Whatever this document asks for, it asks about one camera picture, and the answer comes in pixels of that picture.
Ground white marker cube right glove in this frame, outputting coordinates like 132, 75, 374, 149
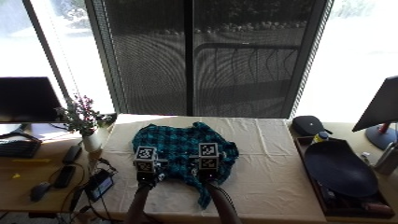
197, 142, 220, 171

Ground black keyboard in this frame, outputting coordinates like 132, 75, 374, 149
0, 138, 44, 160

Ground black oblong device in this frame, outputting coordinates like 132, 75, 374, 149
52, 164, 78, 189

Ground white vase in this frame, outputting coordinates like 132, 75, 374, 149
82, 128, 104, 154

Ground tilted dark monitor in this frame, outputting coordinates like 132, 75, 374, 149
350, 75, 398, 133

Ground person's left hand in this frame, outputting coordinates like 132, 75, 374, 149
135, 157, 171, 189

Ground pale wooden side table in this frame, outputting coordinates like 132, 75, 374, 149
288, 120, 398, 224

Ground flowering plant sprigs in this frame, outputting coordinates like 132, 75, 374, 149
55, 94, 119, 137

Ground yellow pencil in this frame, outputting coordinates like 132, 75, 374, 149
11, 158, 52, 163

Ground black glove cable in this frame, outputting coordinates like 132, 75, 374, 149
212, 183, 240, 216

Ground blue monitor stand red neck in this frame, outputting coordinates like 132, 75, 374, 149
365, 121, 398, 151

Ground wooden side desk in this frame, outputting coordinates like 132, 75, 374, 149
0, 122, 115, 215

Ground black computer monitor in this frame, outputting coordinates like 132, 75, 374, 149
0, 77, 67, 124

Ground dark blue oval dish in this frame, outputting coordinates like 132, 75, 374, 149
302, 138, 380, 199

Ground reddish object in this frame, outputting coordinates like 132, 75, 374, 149
364, 202, 394, 215

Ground white marker cube glove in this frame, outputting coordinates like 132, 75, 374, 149
133, 145, 160, 173
197, 142, 220, 171

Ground white tablecloth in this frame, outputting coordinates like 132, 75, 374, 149
88, 114, 330, 224

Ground black desk cable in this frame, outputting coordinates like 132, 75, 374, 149
48, 157, 120, 222

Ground yellow bottle blue cap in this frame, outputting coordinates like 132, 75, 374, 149
312, 131, 332, 145

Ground dark wooden tray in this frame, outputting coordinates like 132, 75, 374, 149
295, 135, 397, 219

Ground black remote control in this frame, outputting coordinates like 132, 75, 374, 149
62, 145, 84, 165

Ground dark computer mouse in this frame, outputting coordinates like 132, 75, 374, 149
28, 181, 52, 203

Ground dark mesh window screen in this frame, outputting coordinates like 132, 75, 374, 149
84, 0, 336, 119

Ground teal checkered garment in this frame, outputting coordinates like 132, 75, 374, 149
131, 121, 241, 210

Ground white marker cube left glove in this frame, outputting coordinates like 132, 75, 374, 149
133, 145, 160, 173

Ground person's right hand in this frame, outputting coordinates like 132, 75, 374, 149
189, 154, 228, 185

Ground black zip pouch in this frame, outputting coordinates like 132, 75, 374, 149
291, 115, 333, 137

